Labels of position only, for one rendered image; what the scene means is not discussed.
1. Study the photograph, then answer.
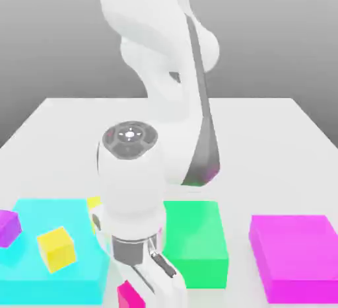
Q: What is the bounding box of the large cyan box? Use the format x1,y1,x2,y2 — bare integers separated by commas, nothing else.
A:
0,198,111,307

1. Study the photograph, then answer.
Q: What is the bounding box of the small purple cube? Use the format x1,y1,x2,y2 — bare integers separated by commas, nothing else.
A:
0,209,22,249

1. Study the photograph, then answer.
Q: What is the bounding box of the large green box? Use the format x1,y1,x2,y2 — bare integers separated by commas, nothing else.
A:
161,200,230,290

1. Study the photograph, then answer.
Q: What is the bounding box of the small pink cube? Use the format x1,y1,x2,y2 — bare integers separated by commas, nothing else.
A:
116,280,147,308

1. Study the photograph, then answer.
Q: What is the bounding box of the large magenta box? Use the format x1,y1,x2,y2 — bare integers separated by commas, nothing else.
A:
248,214,338,305

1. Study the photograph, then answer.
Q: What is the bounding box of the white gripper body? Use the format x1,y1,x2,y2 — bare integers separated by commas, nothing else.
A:
113,256,189,308

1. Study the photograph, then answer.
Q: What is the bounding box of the small yellow cube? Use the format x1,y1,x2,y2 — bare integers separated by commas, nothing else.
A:
36,226,78,274
86,196,103,235

